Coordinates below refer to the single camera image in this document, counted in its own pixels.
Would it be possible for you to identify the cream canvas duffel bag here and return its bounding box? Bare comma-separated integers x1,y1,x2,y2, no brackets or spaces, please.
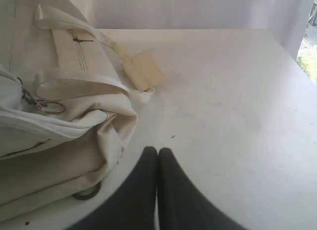
0,0,173,220

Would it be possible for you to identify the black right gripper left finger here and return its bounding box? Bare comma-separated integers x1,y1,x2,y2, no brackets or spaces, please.
69,146,158,230

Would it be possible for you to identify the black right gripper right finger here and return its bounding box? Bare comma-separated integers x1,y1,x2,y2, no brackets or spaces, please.
158,148,244,230

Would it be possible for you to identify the white backdrop curtain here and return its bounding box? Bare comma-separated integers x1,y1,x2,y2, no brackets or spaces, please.
91,0,314,58

